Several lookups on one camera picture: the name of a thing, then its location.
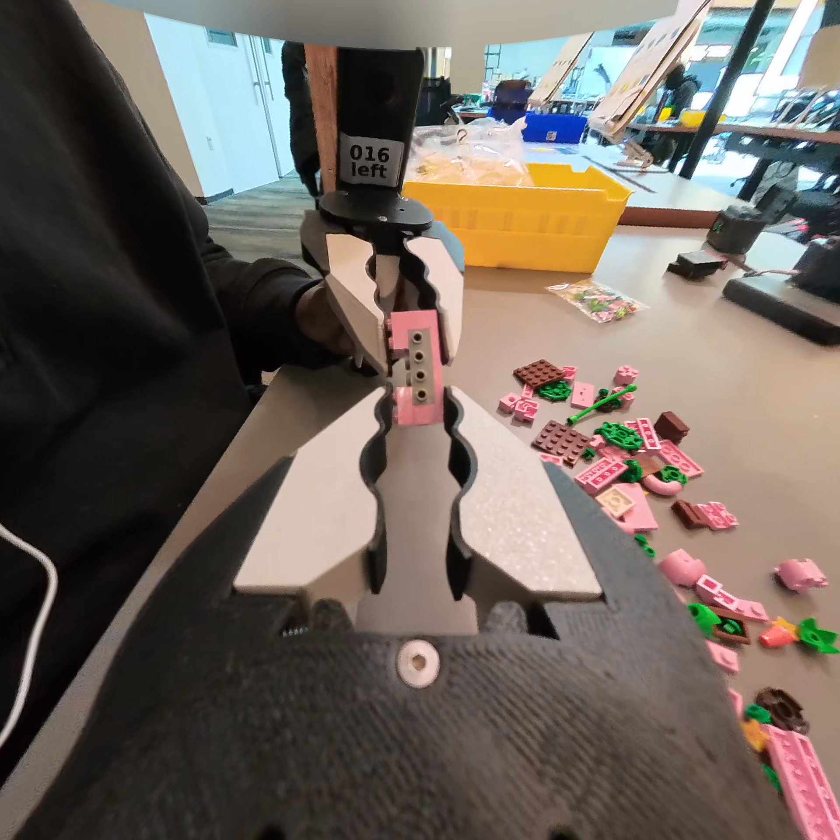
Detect clear bag of bricks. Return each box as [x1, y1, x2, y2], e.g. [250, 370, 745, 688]
[546, 279, 647, 324]

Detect black device with green mark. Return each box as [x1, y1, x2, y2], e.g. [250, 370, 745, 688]
[705, 203, 769, 256]

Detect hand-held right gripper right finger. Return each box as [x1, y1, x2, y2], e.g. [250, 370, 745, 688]
[445, 386, 605, 603]

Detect small flat black device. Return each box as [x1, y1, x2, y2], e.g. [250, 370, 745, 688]
[666, 251, 729, 280]

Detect large cardboard panel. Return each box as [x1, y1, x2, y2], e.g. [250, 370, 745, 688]
[587, 0, 715, 142]

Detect wooden post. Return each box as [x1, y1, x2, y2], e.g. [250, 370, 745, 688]
[304, 45, 339, 191]

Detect white cable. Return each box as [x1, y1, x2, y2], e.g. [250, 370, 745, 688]
[0, 521, 59, 749]

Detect yellow storage bin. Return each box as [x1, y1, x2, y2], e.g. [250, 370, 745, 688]
[402, 163, 634, 273]

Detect person's black clothed body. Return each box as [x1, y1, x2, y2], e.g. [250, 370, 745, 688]
[0, 0, 280, 785]

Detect white square plate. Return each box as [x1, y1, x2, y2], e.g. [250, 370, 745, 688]
[594, 484, 636, 519]

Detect pile of small toy bricks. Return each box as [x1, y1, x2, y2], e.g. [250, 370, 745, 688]
[497, 360, 840, 840]

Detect person's left hand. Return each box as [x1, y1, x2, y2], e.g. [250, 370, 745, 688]
[293, 281, 360, 358]

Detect person's left forearm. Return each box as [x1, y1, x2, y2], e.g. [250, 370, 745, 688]
[197, 239, 326, 388]

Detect green ribbed rod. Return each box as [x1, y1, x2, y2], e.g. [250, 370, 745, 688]
[567, 384, 637, 424]

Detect brown studded plate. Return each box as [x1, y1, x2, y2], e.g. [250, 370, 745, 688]
[532, 420, 592, 467]
[513, 360, 567, 389]

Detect pink toy brick assembly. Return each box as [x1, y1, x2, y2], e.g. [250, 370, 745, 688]
[387, 308, 442, 427]

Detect small cardboard panel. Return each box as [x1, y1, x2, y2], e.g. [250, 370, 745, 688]
[528, 33, 595, 107]

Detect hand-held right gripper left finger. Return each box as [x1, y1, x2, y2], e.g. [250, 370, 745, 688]
[233, 386, 389, 601]

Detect black metal pole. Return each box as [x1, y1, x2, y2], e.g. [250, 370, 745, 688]
[678, 0, 777, 179]

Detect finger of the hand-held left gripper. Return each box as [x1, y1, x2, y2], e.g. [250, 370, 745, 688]
[325, 233, 391, 377]
[400, 236, 466, 366]

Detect long black bar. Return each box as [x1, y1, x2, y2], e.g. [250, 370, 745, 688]
[722, 276, 840, 347]

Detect blue storage bin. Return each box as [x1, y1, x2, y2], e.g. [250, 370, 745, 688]
[524, 112, 588, 144]

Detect clear plastic bags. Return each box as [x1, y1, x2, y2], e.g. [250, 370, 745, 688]
[412, 125, 529, 188]

